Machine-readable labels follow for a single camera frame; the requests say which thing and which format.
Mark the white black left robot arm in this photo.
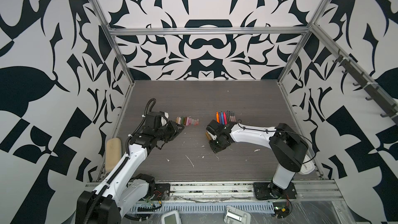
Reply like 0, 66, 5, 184
75, 98, 184, 224

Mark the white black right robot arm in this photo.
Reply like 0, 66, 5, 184
206, 120, 315, 200

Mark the beige sponge block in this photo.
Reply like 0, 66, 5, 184
105, 138, 122, 173

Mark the white handheld device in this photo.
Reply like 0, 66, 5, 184
161, 210, 182, 224

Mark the small electronics board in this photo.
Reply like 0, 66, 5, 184
273, 201, 293, 219

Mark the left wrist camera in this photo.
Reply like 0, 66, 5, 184
160, 112, 169, 126

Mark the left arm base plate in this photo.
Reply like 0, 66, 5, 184
152, 183, 171, 201

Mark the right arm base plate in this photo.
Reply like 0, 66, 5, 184
253, 182, 297, 200

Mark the silver metal bracket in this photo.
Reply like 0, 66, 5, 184
223, 205, 251, 224

